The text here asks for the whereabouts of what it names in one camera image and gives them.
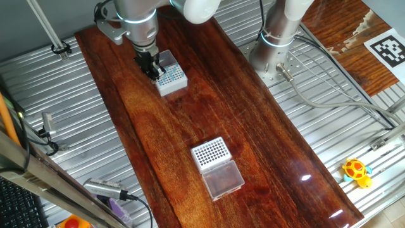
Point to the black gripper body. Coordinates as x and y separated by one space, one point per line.
145 58

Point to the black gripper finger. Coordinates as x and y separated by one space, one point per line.
158 69
149 73

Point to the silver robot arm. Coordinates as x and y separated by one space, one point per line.
142 25

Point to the white pipette tip holder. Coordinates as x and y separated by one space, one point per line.
174 87
221 180

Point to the purple pipette tip box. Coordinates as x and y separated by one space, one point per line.
121 212

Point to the large brown wooden board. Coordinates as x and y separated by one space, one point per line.
177 126

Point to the black pole clamp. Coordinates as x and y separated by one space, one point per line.
61 50

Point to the aluminium pole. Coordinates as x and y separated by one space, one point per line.
47 28

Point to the orange tube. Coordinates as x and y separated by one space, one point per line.
8 123

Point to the orange box red button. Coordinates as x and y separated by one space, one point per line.
72 222

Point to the black keyboard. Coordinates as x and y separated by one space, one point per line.
19 206

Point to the worn brown wooden board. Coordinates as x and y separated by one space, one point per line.
364 69

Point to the yellow orange toy turtle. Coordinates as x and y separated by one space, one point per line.
356 171

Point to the white fiducial tag paper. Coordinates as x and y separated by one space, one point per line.
389 50

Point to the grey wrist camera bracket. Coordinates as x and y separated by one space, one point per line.
110 31

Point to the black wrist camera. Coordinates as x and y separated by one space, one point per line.
98 12

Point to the small silver mounted camera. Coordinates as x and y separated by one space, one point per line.
48 123

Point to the silver depth camera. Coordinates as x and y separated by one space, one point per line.
104 189

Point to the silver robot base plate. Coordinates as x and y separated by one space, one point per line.
294 63

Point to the steel frame beam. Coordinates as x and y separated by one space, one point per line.
47 180

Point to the aluminium profile bracket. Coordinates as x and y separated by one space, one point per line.
389 136

